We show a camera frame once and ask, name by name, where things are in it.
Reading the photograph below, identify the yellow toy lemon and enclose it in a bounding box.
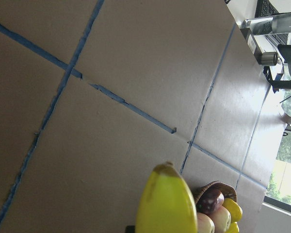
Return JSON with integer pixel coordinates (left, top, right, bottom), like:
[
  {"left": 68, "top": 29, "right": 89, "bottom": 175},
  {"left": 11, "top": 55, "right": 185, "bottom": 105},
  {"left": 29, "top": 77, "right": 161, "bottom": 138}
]
[{"left": 222, "top": 198, "right": 243, "bottom": 222}]

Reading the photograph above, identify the yellow toy pepper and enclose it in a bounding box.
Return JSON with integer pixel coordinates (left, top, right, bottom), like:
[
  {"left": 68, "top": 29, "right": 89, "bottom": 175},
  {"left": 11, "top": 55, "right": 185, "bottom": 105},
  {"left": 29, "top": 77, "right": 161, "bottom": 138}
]
[{"left": 226, "top": 222, "right": 240, "bottom": 233}]

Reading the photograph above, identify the small metal cup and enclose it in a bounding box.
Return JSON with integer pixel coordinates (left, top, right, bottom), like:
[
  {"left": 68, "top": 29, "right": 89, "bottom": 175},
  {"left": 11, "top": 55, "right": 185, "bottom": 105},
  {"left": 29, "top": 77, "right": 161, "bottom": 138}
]
[{"left": 260, "top": 52, "right": 278, "bottom": 66}]

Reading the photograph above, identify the pale green toy apple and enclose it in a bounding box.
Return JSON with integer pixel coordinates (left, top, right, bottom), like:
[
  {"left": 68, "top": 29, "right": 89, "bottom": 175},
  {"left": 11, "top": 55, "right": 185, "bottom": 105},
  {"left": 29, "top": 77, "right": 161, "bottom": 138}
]
[{"left": 210, "top": 206, "right": 231, "bottom": 233}]

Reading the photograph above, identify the black keyboard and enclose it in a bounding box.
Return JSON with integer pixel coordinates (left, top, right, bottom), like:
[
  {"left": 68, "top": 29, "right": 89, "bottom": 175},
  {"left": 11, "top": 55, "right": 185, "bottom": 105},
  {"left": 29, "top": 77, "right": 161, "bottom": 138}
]
[{"left": 254, "top": 0, "right": 289, "bottom": 46}]

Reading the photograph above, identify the brown wicker basket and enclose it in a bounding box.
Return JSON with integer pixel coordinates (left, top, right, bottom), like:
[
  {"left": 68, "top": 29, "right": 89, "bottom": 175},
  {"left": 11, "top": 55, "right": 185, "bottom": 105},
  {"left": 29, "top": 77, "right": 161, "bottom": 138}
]
[{"left": 192, "top": 181, "right": 238, "bottom": 204}]

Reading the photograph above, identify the peach-coloured toy apple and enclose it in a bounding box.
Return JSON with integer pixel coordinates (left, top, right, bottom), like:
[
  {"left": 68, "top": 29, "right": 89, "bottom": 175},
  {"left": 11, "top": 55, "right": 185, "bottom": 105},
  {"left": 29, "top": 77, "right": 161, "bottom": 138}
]
[{"left": 197, "top": 213, "right": 215, "bottom": 233}]

